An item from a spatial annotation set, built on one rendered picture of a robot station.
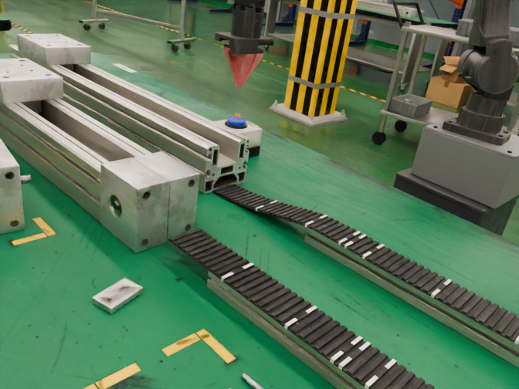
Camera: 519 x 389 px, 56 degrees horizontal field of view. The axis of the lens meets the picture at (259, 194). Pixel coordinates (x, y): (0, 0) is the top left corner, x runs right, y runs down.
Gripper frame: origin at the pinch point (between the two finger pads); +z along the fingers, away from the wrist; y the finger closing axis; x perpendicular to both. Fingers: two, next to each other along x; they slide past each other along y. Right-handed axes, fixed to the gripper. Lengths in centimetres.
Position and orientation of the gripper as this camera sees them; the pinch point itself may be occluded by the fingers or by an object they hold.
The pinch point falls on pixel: (239, 83)
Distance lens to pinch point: 98.4
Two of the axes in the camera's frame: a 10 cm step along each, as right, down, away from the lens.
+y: -7.1, 2.1, -6.7
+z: -1.4, 8.9, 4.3
